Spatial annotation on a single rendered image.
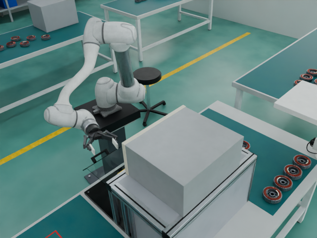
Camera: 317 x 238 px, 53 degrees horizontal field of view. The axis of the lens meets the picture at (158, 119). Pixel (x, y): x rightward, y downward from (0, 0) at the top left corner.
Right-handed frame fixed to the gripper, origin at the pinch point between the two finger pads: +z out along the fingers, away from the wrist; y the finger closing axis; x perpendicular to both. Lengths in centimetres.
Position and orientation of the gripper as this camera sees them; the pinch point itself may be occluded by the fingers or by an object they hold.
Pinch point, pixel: (105, 148)
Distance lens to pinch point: 169.2
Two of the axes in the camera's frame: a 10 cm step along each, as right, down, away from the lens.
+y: -8.7, 2.1, -4.4
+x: 0.4, -8.7, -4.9
